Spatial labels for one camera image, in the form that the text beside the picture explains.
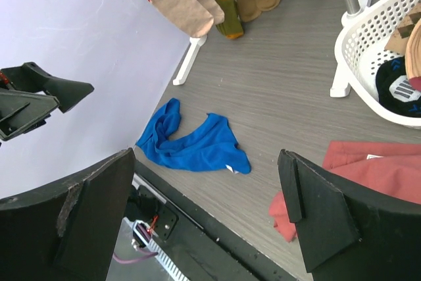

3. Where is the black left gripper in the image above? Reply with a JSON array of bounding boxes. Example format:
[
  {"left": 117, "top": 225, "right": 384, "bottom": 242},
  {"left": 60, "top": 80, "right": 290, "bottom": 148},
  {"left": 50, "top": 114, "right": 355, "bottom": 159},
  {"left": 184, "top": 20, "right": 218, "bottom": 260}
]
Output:
[{"left": 1, "top": 62, "right": 94, "bottom": 141}]

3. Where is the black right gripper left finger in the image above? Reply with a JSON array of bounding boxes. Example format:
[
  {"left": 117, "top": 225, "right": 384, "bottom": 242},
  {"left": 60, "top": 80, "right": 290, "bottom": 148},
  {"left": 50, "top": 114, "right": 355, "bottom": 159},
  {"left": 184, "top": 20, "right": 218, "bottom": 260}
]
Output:
[{"left": 1, "top": 149, "right": 136, "bottom": 281}]

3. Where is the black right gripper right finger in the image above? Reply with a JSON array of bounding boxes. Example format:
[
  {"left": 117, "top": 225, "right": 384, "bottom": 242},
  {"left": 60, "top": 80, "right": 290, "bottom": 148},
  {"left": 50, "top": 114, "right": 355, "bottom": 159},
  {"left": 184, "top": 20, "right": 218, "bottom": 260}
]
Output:
[{"left": 278, "top": 149, "right": 420, "bottom": 280}]

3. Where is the black blue sport sock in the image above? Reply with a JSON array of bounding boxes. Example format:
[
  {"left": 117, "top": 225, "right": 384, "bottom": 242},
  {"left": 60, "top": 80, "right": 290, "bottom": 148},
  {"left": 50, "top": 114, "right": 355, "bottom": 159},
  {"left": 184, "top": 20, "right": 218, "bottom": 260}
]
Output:
[{"left": 376, "top": 57, "right": 420, "bottom": 118}]

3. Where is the maroon purple striped sock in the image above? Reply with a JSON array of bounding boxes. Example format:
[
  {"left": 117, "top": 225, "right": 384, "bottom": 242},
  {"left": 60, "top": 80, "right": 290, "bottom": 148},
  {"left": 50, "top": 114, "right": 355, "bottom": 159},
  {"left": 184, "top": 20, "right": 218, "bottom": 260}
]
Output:
[{"left": 405, "top": 22, "right": 421, "bottom": 91}]

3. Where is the red t-shirt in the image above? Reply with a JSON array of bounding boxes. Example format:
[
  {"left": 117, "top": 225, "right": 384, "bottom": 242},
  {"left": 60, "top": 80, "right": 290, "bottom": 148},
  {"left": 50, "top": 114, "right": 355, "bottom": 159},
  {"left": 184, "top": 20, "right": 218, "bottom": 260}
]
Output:
[{"left": 268, "top": 140, "right": 421, "bottom": 243}]

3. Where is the blue cloth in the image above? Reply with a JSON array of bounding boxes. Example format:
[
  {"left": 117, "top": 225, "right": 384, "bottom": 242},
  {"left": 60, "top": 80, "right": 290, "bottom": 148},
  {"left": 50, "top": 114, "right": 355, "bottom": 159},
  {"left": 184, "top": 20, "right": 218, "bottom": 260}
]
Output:
[{"left": 136, "top": 98, "right": 251, "bottom": 174}]

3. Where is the white perforated plastic basket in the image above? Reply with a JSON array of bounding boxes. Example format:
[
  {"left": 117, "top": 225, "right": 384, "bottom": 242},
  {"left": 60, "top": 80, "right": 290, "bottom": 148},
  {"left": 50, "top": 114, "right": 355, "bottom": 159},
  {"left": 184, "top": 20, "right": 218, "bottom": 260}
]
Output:
[{"left": 335, "top": 0, "right": 420, "bottom": 130}]

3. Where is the white metal drying rack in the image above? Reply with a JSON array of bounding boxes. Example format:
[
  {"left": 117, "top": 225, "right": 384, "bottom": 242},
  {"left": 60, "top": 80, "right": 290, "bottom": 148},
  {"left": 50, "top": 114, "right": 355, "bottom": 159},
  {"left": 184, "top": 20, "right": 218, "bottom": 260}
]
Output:
[{"left": 172, "top": 0, "right": 382, "bottom": 99}]

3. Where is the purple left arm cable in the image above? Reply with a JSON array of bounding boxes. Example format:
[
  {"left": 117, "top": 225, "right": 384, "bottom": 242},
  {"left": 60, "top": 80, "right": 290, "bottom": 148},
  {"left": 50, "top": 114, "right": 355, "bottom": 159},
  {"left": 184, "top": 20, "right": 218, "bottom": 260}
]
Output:
[{"left": 113, "top": 251, "right": 159, "bottom": 266}]

